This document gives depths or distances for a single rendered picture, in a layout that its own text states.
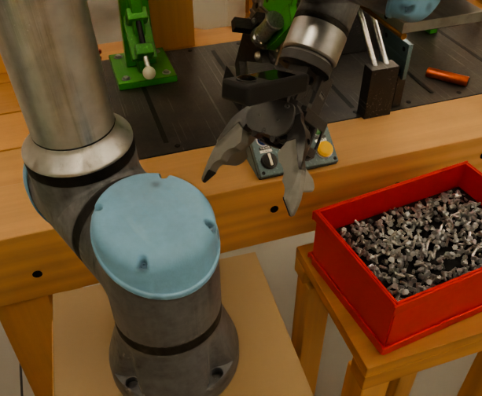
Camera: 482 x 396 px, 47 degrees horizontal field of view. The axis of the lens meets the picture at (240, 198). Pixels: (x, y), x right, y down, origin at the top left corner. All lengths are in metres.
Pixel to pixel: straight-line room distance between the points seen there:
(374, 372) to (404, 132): 0.48
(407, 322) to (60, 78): 0.56
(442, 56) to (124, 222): 1.07
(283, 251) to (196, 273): 1.59
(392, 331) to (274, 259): 1.27
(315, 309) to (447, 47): 0.77
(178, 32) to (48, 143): 0.92
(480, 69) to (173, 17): 0.74
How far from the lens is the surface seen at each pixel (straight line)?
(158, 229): 0.50
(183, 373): 0.60
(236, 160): 0.77
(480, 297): 0.92
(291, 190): 0.66
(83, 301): 0.76
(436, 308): 0.85
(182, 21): 1.43
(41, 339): 1.12
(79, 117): 0.54
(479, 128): 1.19
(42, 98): 0.53
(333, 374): 1.78
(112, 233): 0.50
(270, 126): 0.69
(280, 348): 0.68
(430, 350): 0.89
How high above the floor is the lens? 1.50
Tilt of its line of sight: 41 degrees down
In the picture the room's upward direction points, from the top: straight up
